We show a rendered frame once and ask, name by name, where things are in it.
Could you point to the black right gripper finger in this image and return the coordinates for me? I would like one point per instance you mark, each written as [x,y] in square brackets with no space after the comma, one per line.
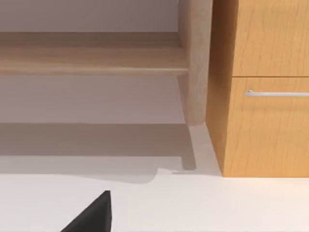
[99,215]

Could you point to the pale wooden open shelf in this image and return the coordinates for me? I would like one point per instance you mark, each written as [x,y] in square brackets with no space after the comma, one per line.
[96,60]

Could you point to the orange wooden cupboard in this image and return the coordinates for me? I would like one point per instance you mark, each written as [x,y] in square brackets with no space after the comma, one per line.
[217,108]

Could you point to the orange wooden drawer front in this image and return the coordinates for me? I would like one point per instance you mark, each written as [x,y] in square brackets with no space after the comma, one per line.
[270,36]
[265,135]

